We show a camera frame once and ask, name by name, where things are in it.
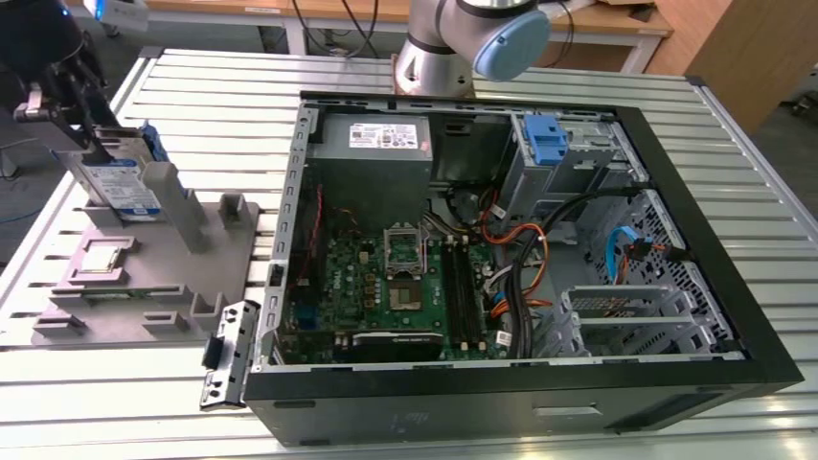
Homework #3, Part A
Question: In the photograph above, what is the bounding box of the grey parts rack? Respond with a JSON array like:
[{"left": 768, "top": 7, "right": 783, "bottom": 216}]
[{"left": 30, "top": 161, "right": 264, "bottom": 347}]

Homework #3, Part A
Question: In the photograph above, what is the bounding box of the open metal socket cover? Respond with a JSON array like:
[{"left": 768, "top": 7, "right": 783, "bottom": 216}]
[{"left": 380, "top": 226, "right": 429, "bottom": 280}]

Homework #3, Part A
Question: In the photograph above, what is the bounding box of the blue plastic drive latch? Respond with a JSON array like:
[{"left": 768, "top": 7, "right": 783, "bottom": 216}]
[{"left": 521, "top": 114, "right": 568, "bottom": 165}]

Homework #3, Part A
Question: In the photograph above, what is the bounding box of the black graphics card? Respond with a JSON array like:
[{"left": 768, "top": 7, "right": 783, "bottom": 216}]
[{"left": 330, "top": 330, "right": 444, "bottom": 363}]

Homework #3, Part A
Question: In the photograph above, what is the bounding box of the black RAM slot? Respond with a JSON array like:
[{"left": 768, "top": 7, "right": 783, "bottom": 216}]
[
  {"left": 443, "top": 239, "right": 472, "bottom": 350},
  {"left": 457, "top": 239, "right": 488, "bottom": 350}
]

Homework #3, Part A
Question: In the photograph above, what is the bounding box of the silver CPU chip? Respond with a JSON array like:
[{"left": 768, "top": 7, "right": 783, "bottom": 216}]
[{"left": 77, "top": 241, "right": 124, "bottom": 273}]

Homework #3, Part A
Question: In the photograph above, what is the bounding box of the green motherboard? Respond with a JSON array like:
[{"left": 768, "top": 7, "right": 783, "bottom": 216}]
[{"left": 280, "top": 228, "right": 513, "bottom": 364}]

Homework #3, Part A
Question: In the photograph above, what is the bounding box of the orange wire bundle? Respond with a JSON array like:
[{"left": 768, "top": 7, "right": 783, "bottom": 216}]
[{"left": 479, "top": 222, "right": 555, "bottom": 317}]

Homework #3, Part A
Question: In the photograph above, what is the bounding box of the CPU socket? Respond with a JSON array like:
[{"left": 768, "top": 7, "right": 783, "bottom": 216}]
[{"left": 386, "top": 279, "right": 428, "bottom": 312}]

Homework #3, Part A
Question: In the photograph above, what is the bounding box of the small wooden desk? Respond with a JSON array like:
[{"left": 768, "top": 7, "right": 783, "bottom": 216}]
[{"left": 541, "top": 0, "right": 676, "bottom": 74}]

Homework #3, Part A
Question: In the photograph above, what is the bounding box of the grey metal disk bay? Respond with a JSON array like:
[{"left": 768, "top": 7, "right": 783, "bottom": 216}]
[{"left": 540, "top": 285, "right": 727, "bottom": 359}]

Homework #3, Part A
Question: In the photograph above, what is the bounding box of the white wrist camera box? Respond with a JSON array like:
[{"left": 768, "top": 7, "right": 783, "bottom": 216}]
[{"left": 94, "top": 0, "right": 152, "bottom": 24}]

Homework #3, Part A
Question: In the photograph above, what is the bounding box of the green RAM stick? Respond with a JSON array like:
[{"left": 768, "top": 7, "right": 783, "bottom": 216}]
[{"left": 81, "top": 287, "right": 138, "bottom": 301}]

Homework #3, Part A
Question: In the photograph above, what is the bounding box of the blue floor cable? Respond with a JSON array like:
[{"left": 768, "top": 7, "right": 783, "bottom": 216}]
[{"left": 0, "top": 209, "right": 41, "bottom": 229}]

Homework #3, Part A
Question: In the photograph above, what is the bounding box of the grey metal card retainer bracket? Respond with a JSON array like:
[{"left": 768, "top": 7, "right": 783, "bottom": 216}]
[{"left": 197, "top": 299, "right": 261, "bottom": 412}]

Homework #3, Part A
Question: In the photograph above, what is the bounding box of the wooden cabinet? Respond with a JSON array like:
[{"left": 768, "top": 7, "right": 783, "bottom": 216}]
[{"left": 651, "top": 0, "right": 818, "bottom": 138}]

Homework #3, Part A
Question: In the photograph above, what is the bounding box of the black open PC case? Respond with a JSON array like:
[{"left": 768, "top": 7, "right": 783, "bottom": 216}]
[{"left": 245, "top": 88, "right": 804, "bottom": 449}]

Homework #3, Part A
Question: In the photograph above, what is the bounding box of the grey power supply unit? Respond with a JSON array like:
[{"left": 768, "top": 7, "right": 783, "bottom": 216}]
[{"left": 304, "top": 113, "right": 437, "bottom": 226}]

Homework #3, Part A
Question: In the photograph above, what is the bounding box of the thick black cable bundle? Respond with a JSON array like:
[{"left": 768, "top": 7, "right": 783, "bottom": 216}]
[{"left": 509, "top": 188, "right": 644, "bottom": 359}]

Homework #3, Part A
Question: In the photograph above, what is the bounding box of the blue data wire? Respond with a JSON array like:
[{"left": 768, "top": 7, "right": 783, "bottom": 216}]
[{"left": 603, "top": 226, "right": 641, "bottom": 288}]

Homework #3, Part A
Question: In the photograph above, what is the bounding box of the long white-framed desk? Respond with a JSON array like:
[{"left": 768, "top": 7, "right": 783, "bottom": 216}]
[{"left": 145, "top": 0, "right": 409, "bottom": 57}]

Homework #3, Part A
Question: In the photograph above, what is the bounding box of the hard disk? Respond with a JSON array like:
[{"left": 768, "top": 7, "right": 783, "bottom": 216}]
[{"left": 53, "top": 119, "right": 170, "bottom": 222}]

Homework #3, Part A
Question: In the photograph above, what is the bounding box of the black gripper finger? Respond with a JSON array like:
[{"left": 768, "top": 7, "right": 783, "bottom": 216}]
[
  {"left": 58, "top": 51, "right": 117, "bottom": 164},
  {"left": 10, "top": 87, "right": 98, "bottom": 155}
]

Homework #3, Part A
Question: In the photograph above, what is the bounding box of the power wire with black plug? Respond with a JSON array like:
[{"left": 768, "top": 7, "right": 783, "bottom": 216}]
[{"left": 627, "top": 241, "right": 696, "bottom": 264}]

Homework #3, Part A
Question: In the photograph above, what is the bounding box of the grey metal drive cage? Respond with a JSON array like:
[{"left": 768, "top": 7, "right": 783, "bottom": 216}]
[{"left": 500, "top": 110, "right": 648, "bottom": 243}]

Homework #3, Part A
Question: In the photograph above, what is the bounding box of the thin red wire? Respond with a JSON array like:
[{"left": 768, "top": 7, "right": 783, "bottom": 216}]
[{"left": 310, "top": 184, "right": 326, "bottom": 288}]

